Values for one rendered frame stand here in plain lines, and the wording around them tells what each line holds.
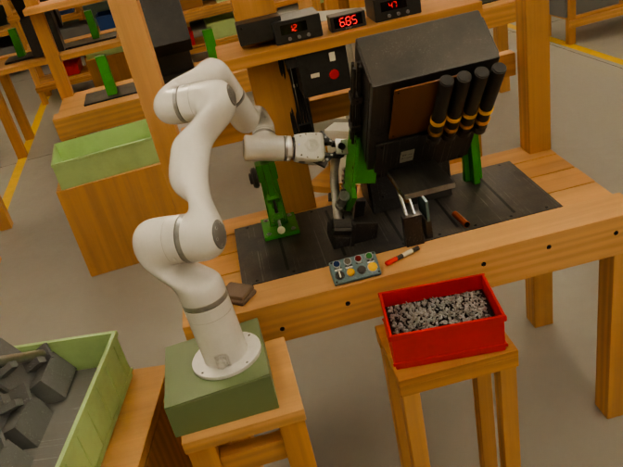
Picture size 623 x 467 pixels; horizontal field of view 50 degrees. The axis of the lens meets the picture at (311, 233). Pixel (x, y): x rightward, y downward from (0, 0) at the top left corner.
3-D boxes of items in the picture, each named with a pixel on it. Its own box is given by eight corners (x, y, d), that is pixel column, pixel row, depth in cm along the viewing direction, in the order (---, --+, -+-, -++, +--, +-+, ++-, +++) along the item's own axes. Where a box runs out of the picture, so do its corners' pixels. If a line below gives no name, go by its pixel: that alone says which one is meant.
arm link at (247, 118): (214, 73, 202) (255, 132, 227) (216, 112, 194) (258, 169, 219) (241, 63, 200) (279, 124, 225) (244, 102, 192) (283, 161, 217)
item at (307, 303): (642, 249, 217) (644, 209, 210) (195, 365, 209) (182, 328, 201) (617, 230, 230) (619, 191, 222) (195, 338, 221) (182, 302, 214)
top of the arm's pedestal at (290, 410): (307, 420, 171) (303, 409, 169) (185, 455, 168) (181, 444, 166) (286, 346, 199) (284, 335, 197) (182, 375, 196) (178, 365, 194)
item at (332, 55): (352, 87, 227) (345, 44, 220) (304, 99, 226) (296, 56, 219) (345, 78, 238) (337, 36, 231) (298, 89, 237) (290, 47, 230)
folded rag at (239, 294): (257, 292, 211) (255, 284, 209) (243, 307, 205) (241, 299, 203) (233, 287, 216) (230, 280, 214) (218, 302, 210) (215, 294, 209)
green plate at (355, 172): (374, 198, 219) (382, 138, 209) (349, 198, 217) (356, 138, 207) (366, 185, 229) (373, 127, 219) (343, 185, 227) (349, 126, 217)
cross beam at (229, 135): (515, 75, 256) (514, 52, 252) (187, 154, 249) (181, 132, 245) (510, 71, 261) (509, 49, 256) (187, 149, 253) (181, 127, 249)
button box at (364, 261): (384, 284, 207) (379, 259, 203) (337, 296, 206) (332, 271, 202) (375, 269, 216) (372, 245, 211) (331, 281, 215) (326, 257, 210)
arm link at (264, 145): (280, 145, 224) (282, 166, 219) (241, 144, 222) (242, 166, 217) (283, 128, 217) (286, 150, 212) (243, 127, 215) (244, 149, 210)
